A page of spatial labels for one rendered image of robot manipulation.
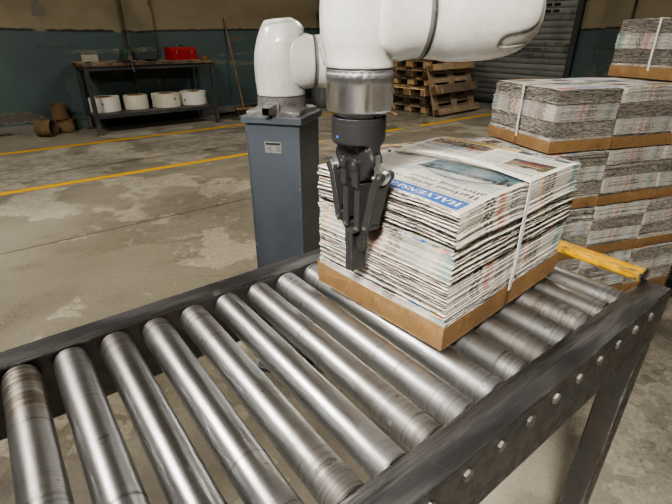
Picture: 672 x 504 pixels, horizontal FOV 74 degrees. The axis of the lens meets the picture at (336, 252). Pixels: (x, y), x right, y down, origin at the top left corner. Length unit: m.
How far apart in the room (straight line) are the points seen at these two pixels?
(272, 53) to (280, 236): 0.58
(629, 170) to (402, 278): 1.57
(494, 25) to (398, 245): 0.31
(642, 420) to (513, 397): 1.37
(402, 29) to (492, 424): 0.49
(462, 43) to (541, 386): 0.46
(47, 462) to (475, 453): 0.48
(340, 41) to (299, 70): 0.87
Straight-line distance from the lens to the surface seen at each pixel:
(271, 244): 1.59
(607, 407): 1.15
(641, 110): 2.09
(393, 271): 0.70
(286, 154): 1.45
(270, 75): 1.44
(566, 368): 0.73
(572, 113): 1.86
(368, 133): 0.60
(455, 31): 0.61
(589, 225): 2.10
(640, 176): 2.21
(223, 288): 0.86
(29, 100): 7.59
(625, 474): 1.79
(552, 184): 0.81
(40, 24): 7.59
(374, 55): 0.58
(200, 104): 7.43
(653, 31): 2.36
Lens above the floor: 1.23
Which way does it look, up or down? 26 degrees down
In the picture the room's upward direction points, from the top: straight up
